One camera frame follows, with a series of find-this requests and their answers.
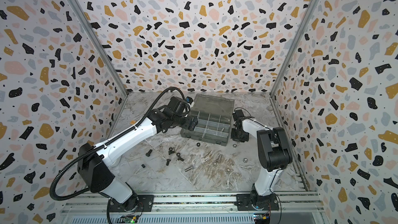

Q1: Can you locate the grey plastic compartment organizer box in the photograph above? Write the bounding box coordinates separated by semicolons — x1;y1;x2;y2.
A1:
180;94;234;146

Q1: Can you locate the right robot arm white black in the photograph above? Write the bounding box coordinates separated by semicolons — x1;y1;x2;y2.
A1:
231;108;293;210

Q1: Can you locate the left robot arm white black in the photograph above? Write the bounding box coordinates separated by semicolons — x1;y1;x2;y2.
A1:
77;96;198;211

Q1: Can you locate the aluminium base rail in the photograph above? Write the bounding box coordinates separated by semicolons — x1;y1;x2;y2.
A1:
62;191;324;215

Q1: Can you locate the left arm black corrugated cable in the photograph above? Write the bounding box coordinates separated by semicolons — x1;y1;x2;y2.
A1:
49;86;187;202

